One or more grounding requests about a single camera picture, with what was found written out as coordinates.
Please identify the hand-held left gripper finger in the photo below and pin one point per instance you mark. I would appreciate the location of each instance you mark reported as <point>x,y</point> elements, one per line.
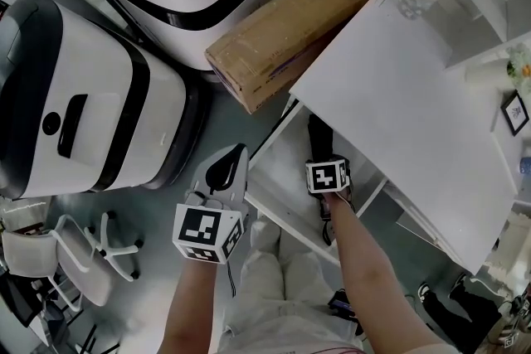
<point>215,172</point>
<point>234,170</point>

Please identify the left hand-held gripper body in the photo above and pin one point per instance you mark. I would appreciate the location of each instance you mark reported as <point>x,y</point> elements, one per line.
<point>215,215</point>

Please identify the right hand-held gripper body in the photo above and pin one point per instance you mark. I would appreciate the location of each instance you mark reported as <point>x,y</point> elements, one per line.
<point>327,176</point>

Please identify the black umbrella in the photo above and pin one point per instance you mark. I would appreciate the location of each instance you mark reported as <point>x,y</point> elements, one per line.
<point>320,137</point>

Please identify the white drawer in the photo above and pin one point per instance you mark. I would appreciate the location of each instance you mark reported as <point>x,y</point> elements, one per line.
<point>286,161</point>

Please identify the person's left forearm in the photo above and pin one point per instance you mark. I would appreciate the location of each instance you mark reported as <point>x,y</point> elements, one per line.
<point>195,302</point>

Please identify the person's right forearm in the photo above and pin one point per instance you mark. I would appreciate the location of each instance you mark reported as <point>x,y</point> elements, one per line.
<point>365,269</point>

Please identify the white desk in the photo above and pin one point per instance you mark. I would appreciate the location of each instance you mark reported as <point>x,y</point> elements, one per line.
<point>406,116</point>

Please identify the person's white trousers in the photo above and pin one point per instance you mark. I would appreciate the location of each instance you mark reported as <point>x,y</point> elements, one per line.
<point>286,294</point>

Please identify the black purple waist device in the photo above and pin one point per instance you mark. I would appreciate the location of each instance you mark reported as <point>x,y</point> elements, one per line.
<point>342,304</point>

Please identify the long brown cardboard box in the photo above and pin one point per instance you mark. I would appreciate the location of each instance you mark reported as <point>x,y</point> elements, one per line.
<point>286,33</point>

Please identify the white office chair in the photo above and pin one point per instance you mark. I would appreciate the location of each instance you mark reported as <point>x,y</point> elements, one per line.
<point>70,261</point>

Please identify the small blue object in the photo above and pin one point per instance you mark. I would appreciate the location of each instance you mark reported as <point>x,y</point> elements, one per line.
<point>525,168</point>

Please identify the white flower bunch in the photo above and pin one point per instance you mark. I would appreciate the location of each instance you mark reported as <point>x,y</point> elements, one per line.
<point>520,68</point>

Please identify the black picture frame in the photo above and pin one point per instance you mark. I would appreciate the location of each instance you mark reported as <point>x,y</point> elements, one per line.
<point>514,112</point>

